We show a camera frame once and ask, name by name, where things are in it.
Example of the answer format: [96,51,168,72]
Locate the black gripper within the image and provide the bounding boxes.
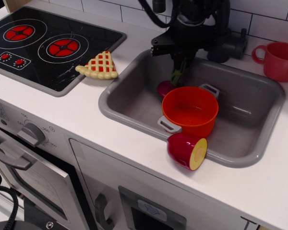
[151,23,221,72]

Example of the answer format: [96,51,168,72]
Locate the purple toy beet green stems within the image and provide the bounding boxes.
[157,59,187,98]

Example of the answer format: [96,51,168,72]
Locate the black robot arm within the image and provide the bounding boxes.
[140,0,230,72]

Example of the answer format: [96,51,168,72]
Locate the grey plastic sink basin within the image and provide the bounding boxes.
[98,50,285,168]

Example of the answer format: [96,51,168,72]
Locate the black toy faucet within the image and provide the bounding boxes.
[205,0,248,63]

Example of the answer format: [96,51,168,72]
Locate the toy pie slice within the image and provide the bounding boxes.
[75,50,119,80]

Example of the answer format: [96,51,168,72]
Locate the halved red toy fruit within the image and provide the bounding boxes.
[167,133,208,171]

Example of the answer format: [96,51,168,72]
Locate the red plastic cup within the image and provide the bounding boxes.
[252,42,288,82]

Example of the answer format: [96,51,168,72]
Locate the black toy stove top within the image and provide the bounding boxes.
[0,7,127,97]

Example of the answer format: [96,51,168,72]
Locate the grey dishwasher panel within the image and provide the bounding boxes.
[118,186,187,230]

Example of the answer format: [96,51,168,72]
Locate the grey oven knob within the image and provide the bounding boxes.
[17,123,46,147]

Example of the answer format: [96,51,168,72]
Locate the white toy oven door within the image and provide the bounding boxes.
[0,130,89,230]

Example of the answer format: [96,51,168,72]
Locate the orange toy pot grey handles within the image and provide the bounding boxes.
[157,84,220,138]

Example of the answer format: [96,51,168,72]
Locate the grey cabinet door handle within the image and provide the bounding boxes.
[95,194,115,230]

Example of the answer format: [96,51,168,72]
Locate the grey oven door handle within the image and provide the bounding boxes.
[0,140,33,171]

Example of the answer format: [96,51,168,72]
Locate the black braided cable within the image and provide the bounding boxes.
[0,185,19,230]

